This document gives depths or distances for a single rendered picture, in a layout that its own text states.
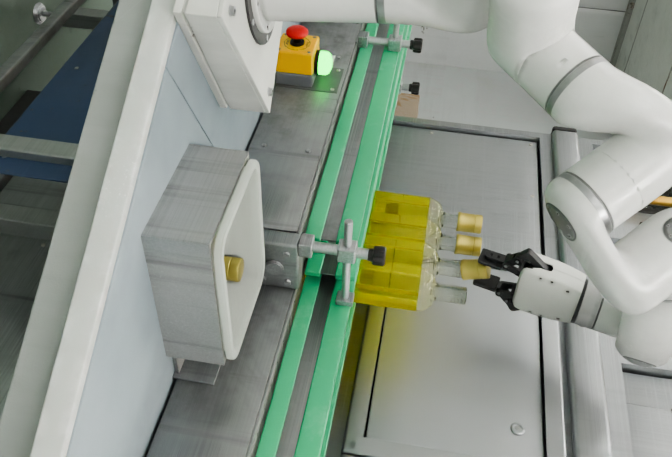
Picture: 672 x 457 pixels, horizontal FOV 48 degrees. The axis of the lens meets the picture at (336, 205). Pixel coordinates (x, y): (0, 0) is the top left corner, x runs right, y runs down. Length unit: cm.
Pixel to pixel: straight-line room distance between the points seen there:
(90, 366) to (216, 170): 28
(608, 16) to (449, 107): 170
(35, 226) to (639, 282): 102
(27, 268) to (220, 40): 79
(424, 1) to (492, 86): 667
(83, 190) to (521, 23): 51
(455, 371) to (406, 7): 64
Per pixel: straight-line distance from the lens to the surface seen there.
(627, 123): 86
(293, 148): 124
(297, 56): 136
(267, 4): 97
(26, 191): 173
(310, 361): 109
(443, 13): 95
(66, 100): 146
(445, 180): 170
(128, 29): 95
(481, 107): 728
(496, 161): 177
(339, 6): 95
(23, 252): 159
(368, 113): 136
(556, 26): 85
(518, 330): 138
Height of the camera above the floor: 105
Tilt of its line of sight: 6 degrees down
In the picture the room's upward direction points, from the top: 98 degrees clockwise
